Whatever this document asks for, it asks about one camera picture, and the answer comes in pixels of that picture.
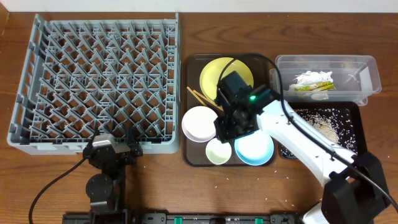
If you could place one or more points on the pink white bowl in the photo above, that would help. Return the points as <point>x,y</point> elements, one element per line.
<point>198,124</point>

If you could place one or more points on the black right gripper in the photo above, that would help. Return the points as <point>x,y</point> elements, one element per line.
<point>222,133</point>

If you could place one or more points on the rice and food scraps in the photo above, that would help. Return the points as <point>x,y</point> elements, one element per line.
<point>334,123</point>

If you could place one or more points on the black waste tray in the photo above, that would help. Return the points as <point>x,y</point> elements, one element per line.
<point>355,114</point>

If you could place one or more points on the wooden chopstick upper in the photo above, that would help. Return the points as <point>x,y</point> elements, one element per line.
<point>207,100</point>

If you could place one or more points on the white tissue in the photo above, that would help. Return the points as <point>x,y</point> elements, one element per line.
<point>310,77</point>

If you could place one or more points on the small pale green cup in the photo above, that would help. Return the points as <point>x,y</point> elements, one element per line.
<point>217,152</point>

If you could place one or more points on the yellow plate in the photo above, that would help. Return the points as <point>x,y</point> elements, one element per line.
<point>210,74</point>

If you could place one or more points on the wooden chopstick lower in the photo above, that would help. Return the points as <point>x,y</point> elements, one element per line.
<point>196,96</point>

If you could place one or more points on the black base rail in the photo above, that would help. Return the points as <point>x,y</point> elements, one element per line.
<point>162,218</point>

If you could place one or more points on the clear plastic waste bin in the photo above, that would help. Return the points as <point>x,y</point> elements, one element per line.
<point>356,77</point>

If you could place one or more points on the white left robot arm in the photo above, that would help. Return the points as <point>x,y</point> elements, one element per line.
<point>107,190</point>

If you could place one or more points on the green yellow snack wrapper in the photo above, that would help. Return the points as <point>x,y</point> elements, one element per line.
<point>316,87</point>

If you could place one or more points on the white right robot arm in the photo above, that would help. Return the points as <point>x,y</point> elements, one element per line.
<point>354,187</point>

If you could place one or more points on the wooden chopstick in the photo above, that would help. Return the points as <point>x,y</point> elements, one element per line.
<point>196,96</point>
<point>207,100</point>

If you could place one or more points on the grey plastic dish rack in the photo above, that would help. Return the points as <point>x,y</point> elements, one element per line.
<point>111,76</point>

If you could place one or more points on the dark brown serving tray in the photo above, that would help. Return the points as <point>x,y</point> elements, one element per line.
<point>194,152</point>

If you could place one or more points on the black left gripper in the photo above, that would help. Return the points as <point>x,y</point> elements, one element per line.
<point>123,152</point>

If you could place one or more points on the light blue bowl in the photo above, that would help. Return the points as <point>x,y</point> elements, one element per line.
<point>255,149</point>

